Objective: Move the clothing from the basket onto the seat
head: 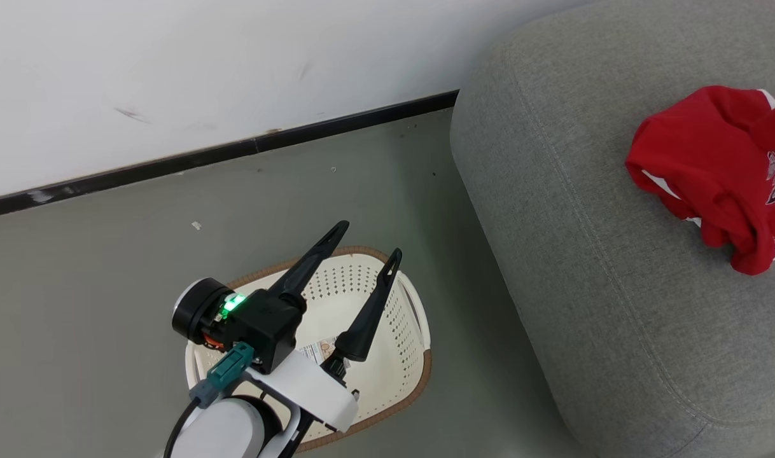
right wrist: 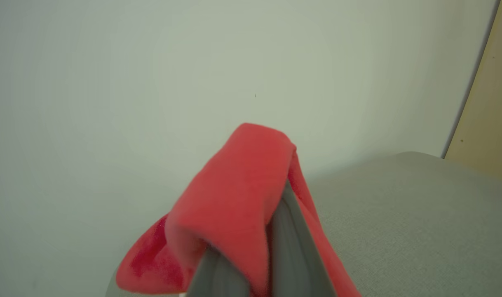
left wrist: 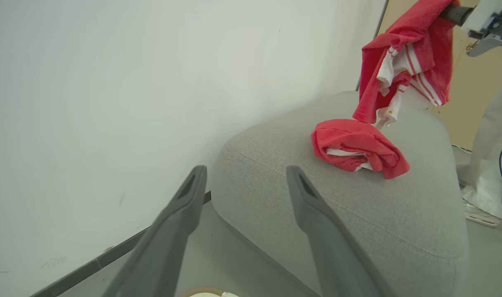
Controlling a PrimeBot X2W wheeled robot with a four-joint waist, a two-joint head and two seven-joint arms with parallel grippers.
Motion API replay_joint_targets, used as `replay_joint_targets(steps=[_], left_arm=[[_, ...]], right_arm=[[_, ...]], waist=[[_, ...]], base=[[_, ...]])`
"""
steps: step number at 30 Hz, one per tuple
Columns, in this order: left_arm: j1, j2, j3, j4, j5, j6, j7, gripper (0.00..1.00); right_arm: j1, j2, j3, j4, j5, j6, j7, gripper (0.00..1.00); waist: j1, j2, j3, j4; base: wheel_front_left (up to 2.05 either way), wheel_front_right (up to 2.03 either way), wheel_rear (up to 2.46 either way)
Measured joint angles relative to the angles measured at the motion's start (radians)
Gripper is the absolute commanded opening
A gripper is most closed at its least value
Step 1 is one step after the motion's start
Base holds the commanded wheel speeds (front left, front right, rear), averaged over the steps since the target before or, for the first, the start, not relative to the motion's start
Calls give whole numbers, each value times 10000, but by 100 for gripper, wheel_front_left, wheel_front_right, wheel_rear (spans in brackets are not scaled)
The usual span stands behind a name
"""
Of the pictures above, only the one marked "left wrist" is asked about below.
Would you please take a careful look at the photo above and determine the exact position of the brown wooden door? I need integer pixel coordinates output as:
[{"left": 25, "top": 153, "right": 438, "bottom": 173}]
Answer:
[{"left": 377, "top": 0, "right": 502, "bottom": 151}]

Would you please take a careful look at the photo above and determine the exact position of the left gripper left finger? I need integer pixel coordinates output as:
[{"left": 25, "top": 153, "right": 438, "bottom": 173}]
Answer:
[{"left": 103, "top": 165, "right": 208, "bottom": 297}]

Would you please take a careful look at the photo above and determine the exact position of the person in white trousers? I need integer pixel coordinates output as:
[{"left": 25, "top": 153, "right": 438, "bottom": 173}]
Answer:
[{"left": 456, "top": 66, "right": 502, "bottom": 228}]

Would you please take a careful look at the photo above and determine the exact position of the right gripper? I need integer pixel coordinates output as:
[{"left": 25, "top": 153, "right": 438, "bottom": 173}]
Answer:
[{"left": 439, "top": 0, "right": 502, "bottom": 58}]

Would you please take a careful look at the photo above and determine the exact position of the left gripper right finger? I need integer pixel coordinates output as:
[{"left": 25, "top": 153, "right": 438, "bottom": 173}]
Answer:
[{"left": 286, "top": 165, "right": 396, "bottom": 297}]

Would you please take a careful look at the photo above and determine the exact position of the grey fabric sofa seat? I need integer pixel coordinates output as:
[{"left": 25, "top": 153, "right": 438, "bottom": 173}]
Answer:
[{"left": 210, "top": 91, "right": 470, "bottom": 297}]

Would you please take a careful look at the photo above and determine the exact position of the dark grey baseboard strip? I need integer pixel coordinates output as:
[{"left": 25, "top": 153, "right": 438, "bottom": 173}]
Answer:
[{"left": 30, "top": 191, "right": 212, "bottom": 297}]

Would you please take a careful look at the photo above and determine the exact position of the red garment with white stripes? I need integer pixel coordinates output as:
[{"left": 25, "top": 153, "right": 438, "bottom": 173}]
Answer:
[{"left": 311, "top": 0, "right": 462, "bottom": 180}]

